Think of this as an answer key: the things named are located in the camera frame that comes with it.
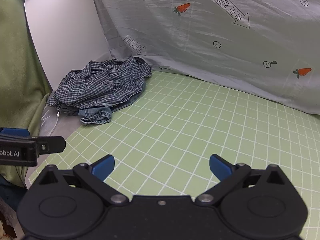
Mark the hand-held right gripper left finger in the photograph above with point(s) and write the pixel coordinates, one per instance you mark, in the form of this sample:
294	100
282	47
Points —
105	167

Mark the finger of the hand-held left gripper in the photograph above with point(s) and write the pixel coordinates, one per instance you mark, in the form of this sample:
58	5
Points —
53	144
13	131

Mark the blue denim jeans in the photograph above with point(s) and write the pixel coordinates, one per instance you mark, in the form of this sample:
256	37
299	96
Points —
96	117

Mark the green curtain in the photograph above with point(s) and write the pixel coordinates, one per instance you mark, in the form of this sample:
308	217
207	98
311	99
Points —
15	67

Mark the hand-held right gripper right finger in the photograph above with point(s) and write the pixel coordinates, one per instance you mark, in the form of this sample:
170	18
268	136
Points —
219	167

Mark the blue plaid shirt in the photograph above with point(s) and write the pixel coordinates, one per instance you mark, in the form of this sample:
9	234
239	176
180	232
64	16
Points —
100	85

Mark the white panel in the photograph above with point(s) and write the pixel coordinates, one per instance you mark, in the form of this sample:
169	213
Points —
62	30

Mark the grey carrot print sheet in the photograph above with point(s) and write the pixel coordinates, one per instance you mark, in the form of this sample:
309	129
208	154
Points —
200	42

